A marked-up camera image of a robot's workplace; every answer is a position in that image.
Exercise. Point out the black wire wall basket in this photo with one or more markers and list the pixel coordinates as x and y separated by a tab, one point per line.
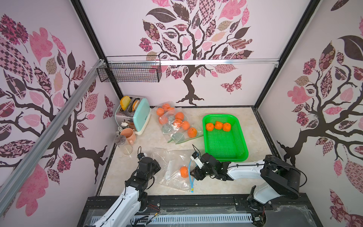
131	68

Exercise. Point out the pink ceramic mug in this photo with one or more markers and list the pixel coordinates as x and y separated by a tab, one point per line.
130	135

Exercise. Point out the green-zip bag of oranges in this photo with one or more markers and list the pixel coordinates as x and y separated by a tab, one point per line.
180	128

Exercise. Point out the white cable duct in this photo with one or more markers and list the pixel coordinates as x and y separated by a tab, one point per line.
192	219

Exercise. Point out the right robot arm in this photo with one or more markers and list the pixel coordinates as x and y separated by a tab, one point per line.
280	178

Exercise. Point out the orange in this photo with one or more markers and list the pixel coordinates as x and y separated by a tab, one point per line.
184	172
209	126
226	127
218	125

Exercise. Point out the rear green-zip bag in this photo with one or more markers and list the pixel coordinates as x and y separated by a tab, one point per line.
164	111

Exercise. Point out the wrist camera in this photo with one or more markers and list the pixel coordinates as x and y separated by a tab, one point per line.
196	158
140	156

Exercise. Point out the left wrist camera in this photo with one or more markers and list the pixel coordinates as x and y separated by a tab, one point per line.
140	156

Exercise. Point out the clear glass cup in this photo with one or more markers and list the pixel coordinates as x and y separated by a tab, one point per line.
123	145

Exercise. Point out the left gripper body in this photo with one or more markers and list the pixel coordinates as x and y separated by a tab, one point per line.
154	169

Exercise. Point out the green plastic basket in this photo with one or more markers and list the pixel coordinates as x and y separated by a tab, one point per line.
225	145

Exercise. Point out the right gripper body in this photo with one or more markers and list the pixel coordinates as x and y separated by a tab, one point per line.
200	170

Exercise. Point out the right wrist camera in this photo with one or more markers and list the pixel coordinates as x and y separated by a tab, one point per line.
196	158

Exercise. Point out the yellow toast slice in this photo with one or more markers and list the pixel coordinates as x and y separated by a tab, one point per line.
124	102

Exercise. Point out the blue-zip clear bag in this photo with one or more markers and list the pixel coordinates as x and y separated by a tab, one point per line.
171	163

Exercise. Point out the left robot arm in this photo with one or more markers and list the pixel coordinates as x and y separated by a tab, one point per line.
133	198

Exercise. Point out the mint green toaster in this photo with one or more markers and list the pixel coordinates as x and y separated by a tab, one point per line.
136	116

